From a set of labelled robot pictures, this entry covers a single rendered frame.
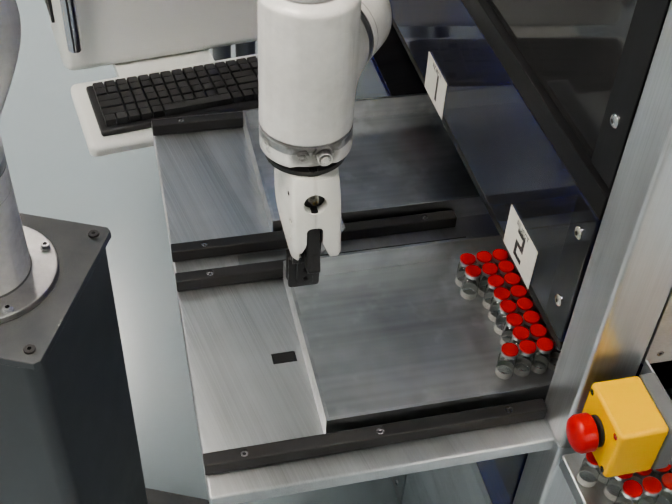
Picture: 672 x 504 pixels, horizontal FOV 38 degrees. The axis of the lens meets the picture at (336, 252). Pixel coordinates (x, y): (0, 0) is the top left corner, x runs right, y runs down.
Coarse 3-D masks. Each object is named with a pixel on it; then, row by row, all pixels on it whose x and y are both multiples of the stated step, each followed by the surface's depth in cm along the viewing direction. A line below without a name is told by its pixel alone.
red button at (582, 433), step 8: (576, 416) 98; (584, 416) 98; (568, 424) 99; (576, 424) 97; (584, 424) 97; (592, 424) 97; (568, 432) 99; (576, 432) 97; (584, 432) 97; (592, 432) 97; (568, 440) 99; (576, 440) 97; (584, 440) 97; (592, 440) 97; (576, 448) 98; (584, 448) 97; (592, 448) 97
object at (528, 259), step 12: (516, 216) 114; (516, 228) 115; (504, 240) 119; (528, 240) 112; (516, 252) 116; (528, 252) 112; (516, 264) 116; (528, 264) 113; (528, 276) 113; (528, 288) 114
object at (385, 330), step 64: (320, 256) 127; (384, 256) 129; (448, 256) 132; (320, 320) 123; (384, 320) 124; (448, 320) 124; (320, 384) 116; (384, 384) 116; (448, 384) 117; (512, 384) 117
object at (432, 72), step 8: (432, 64) 138; (432, 72) 139; (440, 72) 136; (432, 80) 139; (440, 80) 136; (432, 88) 140; (440, 88) 136; (432, 96) 140; (440, 96) 137; (440, 104) 137; (440, 112) 137
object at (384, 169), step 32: (416, 96) 155; (256, 128) 152; (384, 128) 154; (416, 128) 154; (256, 160) 141; (352, 160) 147; (384, 160) 148; (416, 160) 148; (448, 160) 148; (352, 192) 142; (384, 192) 142; (416, 192) 143; (448, 192) 143
